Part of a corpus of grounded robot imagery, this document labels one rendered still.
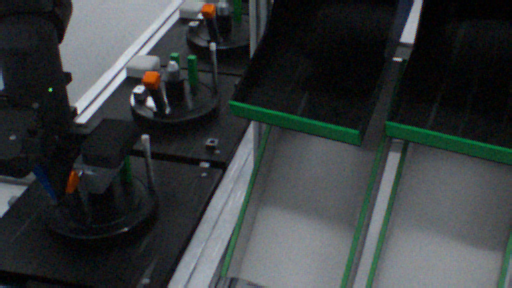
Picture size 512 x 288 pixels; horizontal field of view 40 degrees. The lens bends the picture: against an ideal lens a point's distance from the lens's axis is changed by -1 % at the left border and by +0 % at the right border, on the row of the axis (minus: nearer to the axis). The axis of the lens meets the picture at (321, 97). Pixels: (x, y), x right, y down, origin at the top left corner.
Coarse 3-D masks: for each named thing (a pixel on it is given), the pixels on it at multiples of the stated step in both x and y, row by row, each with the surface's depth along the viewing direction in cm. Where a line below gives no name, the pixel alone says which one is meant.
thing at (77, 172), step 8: (72, 176) 77; (80, 176) 79; (72, 184) 77; (72, 192) 78; (72, 200) 79; (80, 200) 80; (72, 208) 80; (80, 208) 80; (72, 216) 81; (80, 216) 80
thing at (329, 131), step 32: (288, 0) 74; (320, 0) 75; (352, 0) 74; (384, 0) 74; (288, 32) 73; (320, 32) 72; (352, 32) 72; (384, 32) 71; (256, 64) 69; (288, 64) 70; (320, 64) 70; (352, 64) 69; (384, 64) 66; (256, 96) 68; (288, 96) 68; (320, 96) 67; (352, 96) 67; (288, 128) 66; (320, 128) 64; (352, 128) 65
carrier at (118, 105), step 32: (128, 64) 116; (192, 64) 109; (128, 96) 112; (192, 96) 108; (224, 96) 112; (160, 128) 103; (192, 128) 104; (224, 128) 105; (192, 160) 98; (224, 160) 98
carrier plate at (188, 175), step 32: (160, 160) 97; (32, 192) 90; (160, 192) 91; (192, 192) 91; (0, 224) 85; (32, 224) 85; (160, 224) 86; (192, 224) 86; (0, 256) 80; (32, 256) 80; (64, 256) 81; (96, 256) 81; (128, 256) 81; (160, 256) 81
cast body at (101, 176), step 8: (88, 128) 81; (80, 160) 81; (80, 168) 81; (88, 168) 81; (96, 168) 81; (104, 168) 82; (120, 168) 86; (88, 176) 81; (96, 176) 80; (104, 176) 82; (112, 176) 84; (80, 184) 82; (88, 184) 81; (96, 184) 81; (104, 184) 82; (96, 192) 82
